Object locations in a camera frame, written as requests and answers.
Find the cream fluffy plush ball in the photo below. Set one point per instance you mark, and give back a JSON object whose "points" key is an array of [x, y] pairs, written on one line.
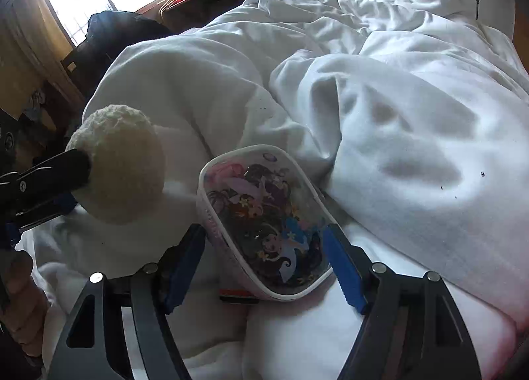
{"points": [[120, 165]]}

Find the cartoon printed pouch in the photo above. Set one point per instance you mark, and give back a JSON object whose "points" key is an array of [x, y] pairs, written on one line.
{"points": [[264, 218]]}

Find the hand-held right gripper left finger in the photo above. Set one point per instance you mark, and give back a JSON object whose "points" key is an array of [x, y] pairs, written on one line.
{"points": [[186, 264]]}

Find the white duvet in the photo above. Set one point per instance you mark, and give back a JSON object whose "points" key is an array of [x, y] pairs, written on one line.
{"points": [[372, 115]]}

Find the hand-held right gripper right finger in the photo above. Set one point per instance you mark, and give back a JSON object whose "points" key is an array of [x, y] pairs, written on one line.
{"points": [[343, 272]]}

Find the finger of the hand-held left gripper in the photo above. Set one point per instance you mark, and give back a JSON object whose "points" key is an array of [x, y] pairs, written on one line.
{"points": [[53, 171], [45, 210]]}

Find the thin black rod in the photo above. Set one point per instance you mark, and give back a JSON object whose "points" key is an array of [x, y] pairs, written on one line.
{"points": [[477, 1]]}

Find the person's left hand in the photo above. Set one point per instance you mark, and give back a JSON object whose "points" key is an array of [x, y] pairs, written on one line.
{"points": [[24, 301]]}

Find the red and black flat item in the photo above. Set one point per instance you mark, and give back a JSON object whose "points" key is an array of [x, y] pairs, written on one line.
{"points": [[237, 296]]}

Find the brown wooden door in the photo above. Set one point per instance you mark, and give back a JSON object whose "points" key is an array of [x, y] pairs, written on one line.
{"points": [[523, 22]]}

